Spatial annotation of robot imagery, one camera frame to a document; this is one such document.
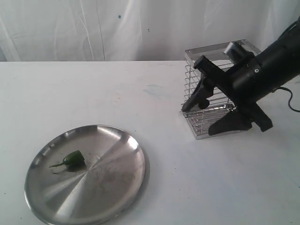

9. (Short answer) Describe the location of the wire metal utensil holder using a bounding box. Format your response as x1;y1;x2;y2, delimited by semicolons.
180;39;255;141

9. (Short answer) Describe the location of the black handled knife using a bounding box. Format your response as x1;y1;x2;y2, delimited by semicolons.
198;99;210;110

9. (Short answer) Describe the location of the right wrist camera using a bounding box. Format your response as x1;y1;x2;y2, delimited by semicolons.
224;42;248;64

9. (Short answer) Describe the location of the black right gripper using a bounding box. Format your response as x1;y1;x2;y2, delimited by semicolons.
182;52;273;135

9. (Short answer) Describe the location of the green chili pepper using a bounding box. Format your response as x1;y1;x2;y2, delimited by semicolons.
49;150;85;168

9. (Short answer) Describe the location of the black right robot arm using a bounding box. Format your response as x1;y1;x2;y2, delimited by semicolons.
181;20;300;136

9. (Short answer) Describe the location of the white backdrop curtain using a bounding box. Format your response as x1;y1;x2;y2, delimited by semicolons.
0;0;300;61

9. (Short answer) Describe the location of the round stainless steel plate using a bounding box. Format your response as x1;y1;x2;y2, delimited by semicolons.
24;125;147;225

